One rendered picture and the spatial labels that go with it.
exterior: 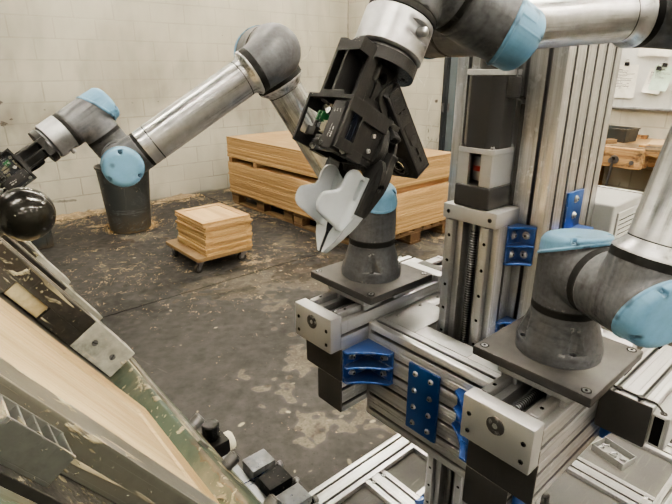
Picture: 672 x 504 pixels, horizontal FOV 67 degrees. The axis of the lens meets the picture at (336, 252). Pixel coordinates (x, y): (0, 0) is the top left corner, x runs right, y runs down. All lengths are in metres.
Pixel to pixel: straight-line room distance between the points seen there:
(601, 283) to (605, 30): 0.36
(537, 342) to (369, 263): 0.45
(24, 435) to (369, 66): 0.43
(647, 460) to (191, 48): 5.92
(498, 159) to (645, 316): 0.44
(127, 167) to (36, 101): 5.06
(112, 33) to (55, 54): 0.63
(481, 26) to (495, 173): 0.53
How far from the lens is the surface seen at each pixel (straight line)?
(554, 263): 0.93
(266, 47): 1.08
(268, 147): 5.37
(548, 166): 1.12
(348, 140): 0.50
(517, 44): 0.63
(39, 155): 1.16
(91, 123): 1.17
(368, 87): 0.54
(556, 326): 0.97
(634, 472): 2.18
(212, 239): 4.06
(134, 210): 5.26
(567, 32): 0.83
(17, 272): 1.12
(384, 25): 0.54
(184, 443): 1.01
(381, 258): 1.23
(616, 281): 0.84
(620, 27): 0.88
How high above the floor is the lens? 1.53
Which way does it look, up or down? 20 degrees down
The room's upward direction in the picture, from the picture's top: straight up
